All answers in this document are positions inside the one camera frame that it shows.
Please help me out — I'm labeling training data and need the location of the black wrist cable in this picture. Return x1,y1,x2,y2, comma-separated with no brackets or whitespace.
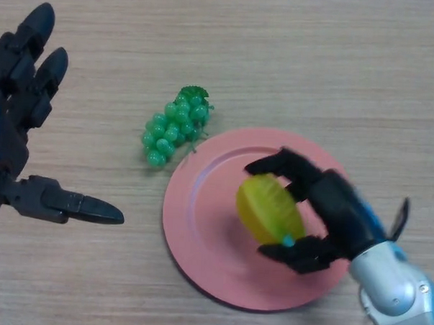
386,196,412,243

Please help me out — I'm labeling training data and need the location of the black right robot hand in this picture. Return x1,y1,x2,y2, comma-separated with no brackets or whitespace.
239,145,391,279

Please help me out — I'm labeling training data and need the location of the green grape bunch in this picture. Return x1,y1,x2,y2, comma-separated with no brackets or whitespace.
140,83,217,172

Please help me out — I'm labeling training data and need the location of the pink round plate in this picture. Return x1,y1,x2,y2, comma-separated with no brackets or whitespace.
158,123,360,316

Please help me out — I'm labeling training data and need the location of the yellow starfruit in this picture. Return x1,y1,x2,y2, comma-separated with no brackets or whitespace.
233,171,309,248

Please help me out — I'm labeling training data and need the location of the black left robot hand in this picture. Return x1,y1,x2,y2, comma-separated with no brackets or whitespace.
0,0,135,229

